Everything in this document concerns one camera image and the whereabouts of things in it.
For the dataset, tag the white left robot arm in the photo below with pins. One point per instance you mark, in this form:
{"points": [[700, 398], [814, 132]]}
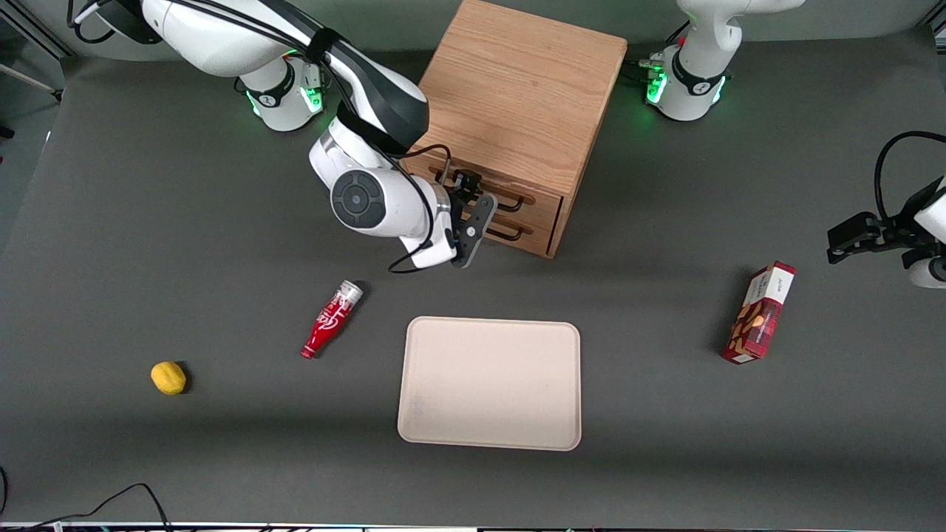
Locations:
{"points": [[698, 44]]}

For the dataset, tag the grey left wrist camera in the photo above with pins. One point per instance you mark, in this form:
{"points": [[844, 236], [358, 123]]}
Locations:
{"points": [[927, 273]]}

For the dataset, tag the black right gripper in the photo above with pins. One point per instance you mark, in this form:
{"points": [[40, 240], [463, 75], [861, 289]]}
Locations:
{"points": [[461, 193]]}

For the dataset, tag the beige plastic tray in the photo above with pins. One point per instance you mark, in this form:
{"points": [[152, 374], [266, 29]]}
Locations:
{"points": [[488, 384]]}

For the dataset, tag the red cookie box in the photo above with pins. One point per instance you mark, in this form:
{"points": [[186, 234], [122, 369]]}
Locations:
{"points": [[757, 318]]}

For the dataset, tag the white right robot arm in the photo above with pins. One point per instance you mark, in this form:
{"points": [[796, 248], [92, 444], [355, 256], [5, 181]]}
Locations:
{"points": [[222, 37]]}

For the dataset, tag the oak wooden drawer cabinet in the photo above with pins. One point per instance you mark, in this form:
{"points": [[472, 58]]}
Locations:
{"points": [[517, 81]]}

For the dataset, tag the red cola bottle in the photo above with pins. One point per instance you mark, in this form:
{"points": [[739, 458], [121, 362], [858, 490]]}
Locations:
{"points": [[329, 321]]}

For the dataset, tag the yellow lemon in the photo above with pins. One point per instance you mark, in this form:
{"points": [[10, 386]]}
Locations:
{"points": [[168, 378]]}

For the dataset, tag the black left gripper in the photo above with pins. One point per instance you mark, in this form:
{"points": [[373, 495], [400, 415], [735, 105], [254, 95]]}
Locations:
{"points": [[902, 223]]}

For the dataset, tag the aluminium frame profile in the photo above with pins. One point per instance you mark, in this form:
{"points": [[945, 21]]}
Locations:
{"points": [[940, 28], [37, 41]]}

